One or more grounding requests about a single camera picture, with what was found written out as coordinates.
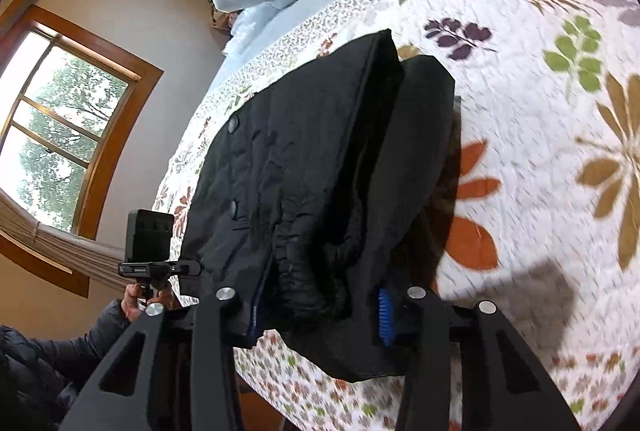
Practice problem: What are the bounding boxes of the black pants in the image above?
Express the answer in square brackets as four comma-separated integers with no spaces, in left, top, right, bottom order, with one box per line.
[179,29,454,382]

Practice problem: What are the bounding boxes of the person's left hand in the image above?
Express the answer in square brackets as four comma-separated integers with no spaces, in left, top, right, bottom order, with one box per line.
[120,284,181,323]

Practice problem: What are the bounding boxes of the floral quilted bedspread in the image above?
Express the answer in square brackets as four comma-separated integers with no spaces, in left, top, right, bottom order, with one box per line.
[155,0,639,430]

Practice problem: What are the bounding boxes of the person's left forearm dark sleeve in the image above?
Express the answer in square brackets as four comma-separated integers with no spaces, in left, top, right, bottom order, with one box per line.
[1,299,130,430]

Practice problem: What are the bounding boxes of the clothes pile beside bed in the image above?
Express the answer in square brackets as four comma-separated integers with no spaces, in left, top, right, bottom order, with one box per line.
[210,6,240,35]

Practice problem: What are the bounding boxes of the wooden framed window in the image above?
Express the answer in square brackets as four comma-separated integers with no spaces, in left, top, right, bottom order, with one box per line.
[1,0,163,297]

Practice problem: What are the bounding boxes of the beige curtain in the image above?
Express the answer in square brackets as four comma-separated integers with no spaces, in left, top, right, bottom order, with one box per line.
[1,191,129,289]

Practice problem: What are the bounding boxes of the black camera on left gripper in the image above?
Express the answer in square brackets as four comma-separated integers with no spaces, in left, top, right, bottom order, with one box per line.
[124,209,175,263]

